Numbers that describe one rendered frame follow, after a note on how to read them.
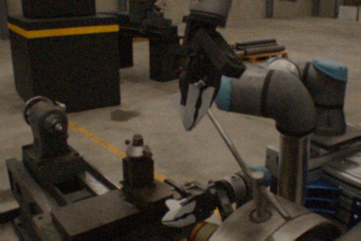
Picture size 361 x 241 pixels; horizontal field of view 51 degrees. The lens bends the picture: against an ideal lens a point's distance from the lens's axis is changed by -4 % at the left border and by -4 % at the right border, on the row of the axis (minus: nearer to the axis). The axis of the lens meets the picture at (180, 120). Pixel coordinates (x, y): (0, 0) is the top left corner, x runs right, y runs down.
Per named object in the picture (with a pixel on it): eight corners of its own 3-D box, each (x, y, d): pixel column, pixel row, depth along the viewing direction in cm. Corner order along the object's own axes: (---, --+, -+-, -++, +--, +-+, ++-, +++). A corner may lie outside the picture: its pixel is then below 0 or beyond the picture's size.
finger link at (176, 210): (151, 213, 96) (181, 201, 101) (166, 223, 91) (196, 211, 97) (151, 201, 95) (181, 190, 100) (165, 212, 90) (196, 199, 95)
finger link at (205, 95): (185, 125, 79) (194, 79, 78) (204, 133, 75) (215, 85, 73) (173, 124, 77) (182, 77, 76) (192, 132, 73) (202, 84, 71)
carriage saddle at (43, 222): (196, 220, 131) (197, 204, 129) (65, 275, 105) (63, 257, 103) (148, 186, 154) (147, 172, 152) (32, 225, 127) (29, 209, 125)
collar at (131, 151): (156, 153, 121) (155, 144, 120) (133, 160, 116) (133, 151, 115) (142, 146, 127) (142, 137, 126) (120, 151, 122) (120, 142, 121)
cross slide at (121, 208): (192, 203, 130) (192, 191, 129) (71, 249, 106) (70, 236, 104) (163, 184, 143) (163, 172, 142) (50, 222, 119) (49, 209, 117)
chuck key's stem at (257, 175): (269, 229, 68) (266, 175, 63) (258, 233, 67) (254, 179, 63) (264, 222, 70) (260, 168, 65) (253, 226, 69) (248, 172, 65)
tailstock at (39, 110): (87, 172, 165) (82, 107, 156) (43, 185, 154) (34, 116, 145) (61, 150, 188) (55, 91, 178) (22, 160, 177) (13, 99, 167)
